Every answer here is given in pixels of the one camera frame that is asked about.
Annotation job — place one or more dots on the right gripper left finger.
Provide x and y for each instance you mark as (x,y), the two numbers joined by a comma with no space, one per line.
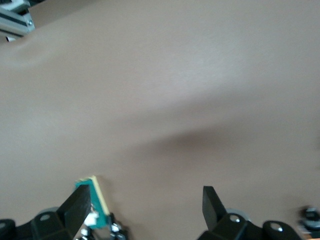
(75,210)

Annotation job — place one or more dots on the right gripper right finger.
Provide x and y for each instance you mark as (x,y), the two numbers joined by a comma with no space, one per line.
(212,207)

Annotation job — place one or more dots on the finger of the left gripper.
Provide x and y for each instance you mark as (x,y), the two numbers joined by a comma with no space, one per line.
(116,226)
(85,231)

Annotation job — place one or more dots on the aluminium camera mount pole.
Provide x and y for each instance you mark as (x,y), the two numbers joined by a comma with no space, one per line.
(15,22)

